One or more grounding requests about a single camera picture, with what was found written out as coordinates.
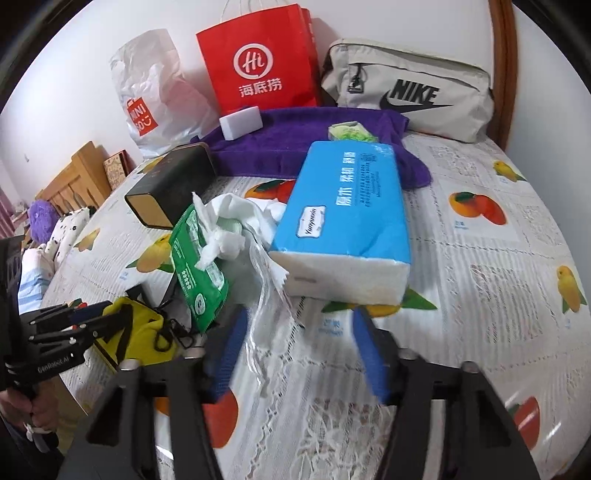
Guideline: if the striped bedding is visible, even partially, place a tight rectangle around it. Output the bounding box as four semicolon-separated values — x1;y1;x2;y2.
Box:
14;247;58;315

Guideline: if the white crumpled tissue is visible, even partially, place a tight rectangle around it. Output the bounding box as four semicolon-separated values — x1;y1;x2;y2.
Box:
191;191;252;271

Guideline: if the pink curtain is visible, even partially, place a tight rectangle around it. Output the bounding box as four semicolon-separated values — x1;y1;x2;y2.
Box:
0;185;17;241

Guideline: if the brown wooden frame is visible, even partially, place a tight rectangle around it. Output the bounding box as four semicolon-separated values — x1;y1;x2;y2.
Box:
489;0;518;151

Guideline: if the white sponge block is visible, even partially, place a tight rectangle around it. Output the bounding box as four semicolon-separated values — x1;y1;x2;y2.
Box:
219;106;264;140

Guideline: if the purple pillow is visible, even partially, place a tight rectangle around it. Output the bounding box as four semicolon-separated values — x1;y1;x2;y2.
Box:
28;199;58;232

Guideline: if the blue tissue pack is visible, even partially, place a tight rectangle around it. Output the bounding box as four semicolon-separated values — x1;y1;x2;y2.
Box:
268;141;413;306

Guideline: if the white plastic bag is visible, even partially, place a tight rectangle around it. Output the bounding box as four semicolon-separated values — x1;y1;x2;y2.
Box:
110;28;220;160

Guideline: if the black box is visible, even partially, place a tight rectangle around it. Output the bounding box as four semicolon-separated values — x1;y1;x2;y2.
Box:
124;143;219;230

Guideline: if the patterned box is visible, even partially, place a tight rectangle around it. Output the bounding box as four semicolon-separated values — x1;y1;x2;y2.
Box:
102;148;137;190

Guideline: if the purple towel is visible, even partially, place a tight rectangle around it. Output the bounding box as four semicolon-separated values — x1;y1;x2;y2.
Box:
189;107;435;190

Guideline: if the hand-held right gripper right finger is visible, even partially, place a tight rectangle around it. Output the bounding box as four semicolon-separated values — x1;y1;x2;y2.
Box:
352;305;541;480

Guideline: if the person's left hand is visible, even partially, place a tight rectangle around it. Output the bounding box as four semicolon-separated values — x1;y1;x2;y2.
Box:
0;390;58;437

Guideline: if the fruit print tablecloth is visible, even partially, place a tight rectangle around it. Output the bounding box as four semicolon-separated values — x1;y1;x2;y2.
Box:
39;131;589;480

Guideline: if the person's left forearm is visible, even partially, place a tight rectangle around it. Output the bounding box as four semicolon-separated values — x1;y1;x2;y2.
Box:
0;425;65;480

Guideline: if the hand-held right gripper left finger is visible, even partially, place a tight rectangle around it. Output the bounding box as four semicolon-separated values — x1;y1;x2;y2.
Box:
60;305;252;480

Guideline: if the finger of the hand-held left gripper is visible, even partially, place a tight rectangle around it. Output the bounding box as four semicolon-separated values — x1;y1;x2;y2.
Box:
18;300;86;326
28;307;134;365

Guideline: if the white mesh bag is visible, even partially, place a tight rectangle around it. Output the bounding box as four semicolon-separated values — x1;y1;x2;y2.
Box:
245;226;301;386

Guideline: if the green wet wipes packet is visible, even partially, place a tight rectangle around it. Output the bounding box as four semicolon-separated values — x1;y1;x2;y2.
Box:
169;203;230;334

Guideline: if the small white box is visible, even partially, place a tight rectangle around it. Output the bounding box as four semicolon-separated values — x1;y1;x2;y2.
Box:
140;272;178;308

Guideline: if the light wooden furniture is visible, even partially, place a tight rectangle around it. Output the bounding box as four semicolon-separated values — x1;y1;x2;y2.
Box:
34;141;114;215

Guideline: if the beige belt bag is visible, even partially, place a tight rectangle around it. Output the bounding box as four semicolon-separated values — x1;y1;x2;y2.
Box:
321;38;496;144

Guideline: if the small light green packet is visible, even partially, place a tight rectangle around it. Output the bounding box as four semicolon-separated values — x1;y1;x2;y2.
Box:
328;121;376;145

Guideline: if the red paper bag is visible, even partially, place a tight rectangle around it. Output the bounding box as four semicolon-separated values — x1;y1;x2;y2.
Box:
196;0;321;116

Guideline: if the dotted pillow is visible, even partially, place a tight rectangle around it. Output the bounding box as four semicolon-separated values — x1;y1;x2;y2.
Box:
44;208;93;264

